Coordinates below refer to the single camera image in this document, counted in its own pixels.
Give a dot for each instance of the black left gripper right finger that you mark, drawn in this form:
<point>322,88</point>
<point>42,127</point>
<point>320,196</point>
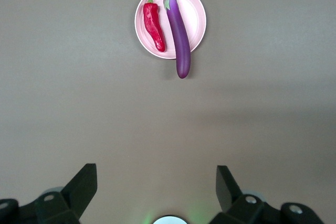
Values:
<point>231,197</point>

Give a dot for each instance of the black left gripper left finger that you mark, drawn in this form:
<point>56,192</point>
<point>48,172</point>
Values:
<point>76,197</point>

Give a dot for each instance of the long purple eggplant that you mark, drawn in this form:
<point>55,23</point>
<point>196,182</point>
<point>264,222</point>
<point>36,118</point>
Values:
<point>181,45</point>

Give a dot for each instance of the red chili pepper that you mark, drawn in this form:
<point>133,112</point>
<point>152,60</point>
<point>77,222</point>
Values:
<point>152,22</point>

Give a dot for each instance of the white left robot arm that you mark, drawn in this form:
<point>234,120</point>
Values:
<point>170,220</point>

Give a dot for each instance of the brown table cloth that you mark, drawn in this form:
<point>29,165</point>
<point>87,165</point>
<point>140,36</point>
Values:
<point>78,103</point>

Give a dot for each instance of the pink round plate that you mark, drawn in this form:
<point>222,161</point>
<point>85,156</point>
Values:
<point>194,19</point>

